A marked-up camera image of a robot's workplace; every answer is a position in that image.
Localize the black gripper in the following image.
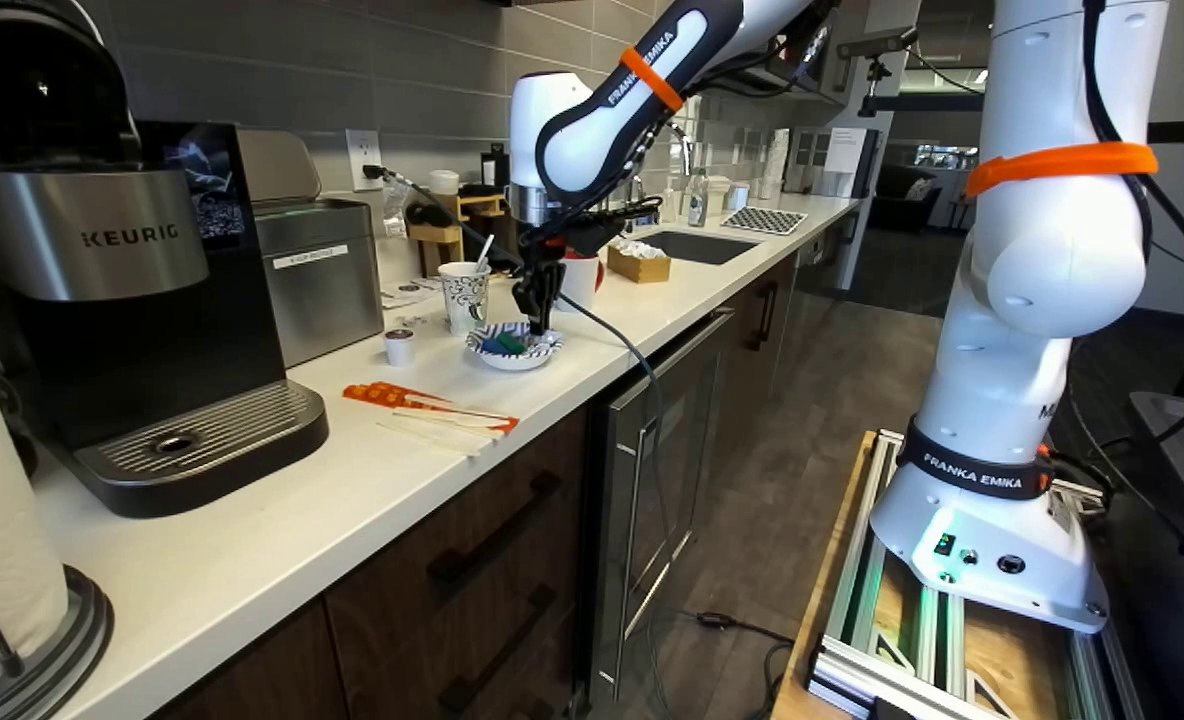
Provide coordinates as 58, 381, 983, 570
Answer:
503, 196, 662, 337

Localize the small green packet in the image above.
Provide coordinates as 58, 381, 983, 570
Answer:
484, 327, 541, 361

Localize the blue patterned ceramic bowl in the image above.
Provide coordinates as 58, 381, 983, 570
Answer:
463, 321, 562, 375

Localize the white plastic cutlery packet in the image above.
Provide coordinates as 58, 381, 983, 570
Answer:
393, 396, 524, 460

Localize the white mug red inside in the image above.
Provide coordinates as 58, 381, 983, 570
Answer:
554, 247, 611, 308

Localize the white paper cup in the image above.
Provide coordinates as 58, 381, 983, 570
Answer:
432, 254, 492, 340

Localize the wooden tissue box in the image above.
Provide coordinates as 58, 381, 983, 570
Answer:
604, 238, 676, 289

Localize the wooden condiment organizer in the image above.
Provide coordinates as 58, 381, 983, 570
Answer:
404, 187, 513, 279

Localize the small white creamer cup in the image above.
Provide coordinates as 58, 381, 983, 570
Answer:
378, 324, 419, 368

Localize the black countertop sink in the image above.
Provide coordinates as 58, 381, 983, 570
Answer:
631, 224, 762, 269

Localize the orange utensil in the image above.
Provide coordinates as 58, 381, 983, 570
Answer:
340, 375, 463, 418

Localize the stainless steel bread box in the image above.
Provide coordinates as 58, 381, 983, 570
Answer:
235, 125, 387, 372

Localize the grey dish drying mat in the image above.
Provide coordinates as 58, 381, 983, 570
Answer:
718, 205, 810, 245

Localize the dark wooden drawer cabinet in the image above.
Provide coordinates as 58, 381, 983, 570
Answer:
149, 409, 600, 720

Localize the black Keurig coffee machine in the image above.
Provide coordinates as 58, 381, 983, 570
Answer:
0, 0, 332, 521

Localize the grey paper towel holder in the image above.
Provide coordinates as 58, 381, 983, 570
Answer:
0, 565, 118, 720

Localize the thin hanging cable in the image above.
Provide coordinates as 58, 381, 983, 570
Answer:
559, 293, 662, 384

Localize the white wall outlet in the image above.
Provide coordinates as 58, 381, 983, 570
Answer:
340, 125, 387, 192

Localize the black drawer handle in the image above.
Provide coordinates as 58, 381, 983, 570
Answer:
425, 466, 562, 596
435, 581, 559, 720

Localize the black floor cable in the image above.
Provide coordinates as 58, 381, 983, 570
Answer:
688, 604, 799, 710

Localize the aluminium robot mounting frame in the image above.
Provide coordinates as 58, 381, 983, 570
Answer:
767, 422, 1154, 720

